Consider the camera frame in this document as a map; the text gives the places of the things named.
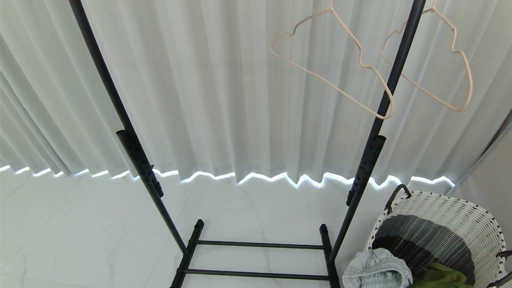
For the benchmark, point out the pink clothes hanger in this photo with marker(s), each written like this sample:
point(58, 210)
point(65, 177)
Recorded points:
point(320, 78)
point(471, 88)

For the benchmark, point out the black clothes rack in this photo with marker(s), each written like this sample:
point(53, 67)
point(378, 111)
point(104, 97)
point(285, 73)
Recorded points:
point(132, 148)

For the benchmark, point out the pale grey shorts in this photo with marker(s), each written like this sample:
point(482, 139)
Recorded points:
point(376, 268)

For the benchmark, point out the white laundry basket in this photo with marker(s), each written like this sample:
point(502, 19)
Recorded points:
point(440, 208)

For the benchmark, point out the green printed shirt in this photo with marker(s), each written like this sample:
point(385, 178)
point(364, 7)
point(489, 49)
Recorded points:
point(442, 278)

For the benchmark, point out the white curtain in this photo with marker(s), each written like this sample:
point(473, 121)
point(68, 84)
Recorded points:
point(224, 80)

